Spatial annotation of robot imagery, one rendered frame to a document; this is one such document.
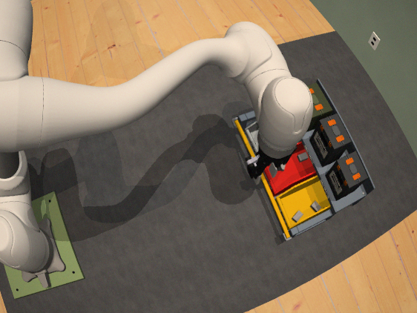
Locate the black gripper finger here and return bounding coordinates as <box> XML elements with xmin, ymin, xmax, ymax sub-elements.
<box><xmin>245</xmin><ymin>154</ymin><xmax>271</xmax><ymax>185</ymax></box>
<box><xmin>269</xmin><ymin>146</ymin><xmax>297</xmax><ymax>178</ymax></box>

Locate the yellow retaining rail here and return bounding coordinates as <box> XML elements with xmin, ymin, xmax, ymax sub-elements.
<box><xmin>234</xmin><ymin>120</ymin><xmax>290</xmax><ymax>238</ymax></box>

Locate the grey metal bin rack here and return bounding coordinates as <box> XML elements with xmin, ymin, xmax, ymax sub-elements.
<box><xmin>232</xmin><ymin>79</ymin><xmax>375</xmax><ymax>242</ymax></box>

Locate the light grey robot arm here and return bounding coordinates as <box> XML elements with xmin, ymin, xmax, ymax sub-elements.
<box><xmin>0</xmin><ymin>0</ymin><xmax>313</xmax><ymax>289</ymax></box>

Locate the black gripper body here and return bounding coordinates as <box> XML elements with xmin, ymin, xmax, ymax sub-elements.
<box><xmin>256</xmin><ymin>145</ymin><xmax>288</xmax><ymax>162</ymax></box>

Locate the red open bin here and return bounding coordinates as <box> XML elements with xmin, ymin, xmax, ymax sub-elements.
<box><xmin>263</xmin><ymin>142</ymin><xmax>317</xmax><ymax>197</ymax></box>

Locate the grey open bin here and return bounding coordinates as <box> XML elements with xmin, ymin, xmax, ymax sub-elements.
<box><xmin>246</xmin><ymin>121</ymin><xmax>259</xmax><ymax>156</ymax></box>

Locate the yellow bin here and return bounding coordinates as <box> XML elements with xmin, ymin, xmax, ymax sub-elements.
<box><xmin>276</xmin><ymin>175</ymin><xmax>331</xmax><ymax>230</ymax></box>

